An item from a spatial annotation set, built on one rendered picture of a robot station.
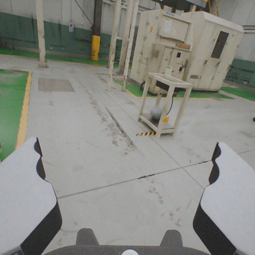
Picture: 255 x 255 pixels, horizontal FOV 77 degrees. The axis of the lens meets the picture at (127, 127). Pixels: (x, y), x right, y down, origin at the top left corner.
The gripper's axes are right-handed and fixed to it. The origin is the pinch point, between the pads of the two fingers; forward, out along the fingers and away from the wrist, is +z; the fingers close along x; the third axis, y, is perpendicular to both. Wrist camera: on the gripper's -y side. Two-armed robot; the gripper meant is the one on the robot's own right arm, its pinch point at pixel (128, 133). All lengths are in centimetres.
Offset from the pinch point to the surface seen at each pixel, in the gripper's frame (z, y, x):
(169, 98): 187, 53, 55
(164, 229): 58, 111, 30
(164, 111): 187, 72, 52
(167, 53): 416, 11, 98
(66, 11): 928, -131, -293
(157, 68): 416, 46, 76
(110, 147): 150, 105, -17
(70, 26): 923, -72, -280
